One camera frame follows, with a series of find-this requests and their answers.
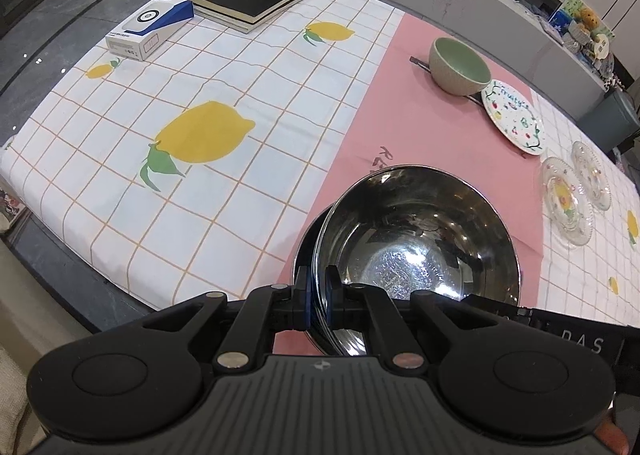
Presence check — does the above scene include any clear glass plate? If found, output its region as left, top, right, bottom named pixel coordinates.
left=540, top=156, right=593, bottom=246
left=572, top=141, right=612, bottom=212

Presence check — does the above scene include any orange steel bowl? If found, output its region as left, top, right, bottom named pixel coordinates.
left=310, top=165, right=522, bottom=355

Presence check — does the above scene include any white fruit-print plate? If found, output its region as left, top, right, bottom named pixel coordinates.
left=480, top=79, right=546, bottom=156

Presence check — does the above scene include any green ceramic bowl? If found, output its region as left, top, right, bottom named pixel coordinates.
left=428, top=37, right=492, bottom=97

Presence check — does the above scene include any blue steel bowl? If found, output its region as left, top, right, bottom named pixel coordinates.
left=292, top=207, right=337, bottom=355

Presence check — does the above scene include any person's right hand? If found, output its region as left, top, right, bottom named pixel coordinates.
left=594, top=416, right=629, bottom=455

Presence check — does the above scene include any lemon checkered tablecloth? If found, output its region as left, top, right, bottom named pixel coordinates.
left=1, top=0, right=639, bottom=325

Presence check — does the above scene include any grey-green trash bin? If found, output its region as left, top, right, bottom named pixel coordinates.
left=578, top=90, right=639, bottom=153

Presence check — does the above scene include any pink restaurant placemat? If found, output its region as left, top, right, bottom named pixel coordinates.
left=306, top=15, right=542, bottom=307

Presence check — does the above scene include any teddy bear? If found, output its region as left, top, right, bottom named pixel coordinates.
left=577, top=6, right=600, bottom=32

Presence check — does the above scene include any white blue box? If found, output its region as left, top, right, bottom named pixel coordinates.
left=105, top=0, right=194, bottom=61

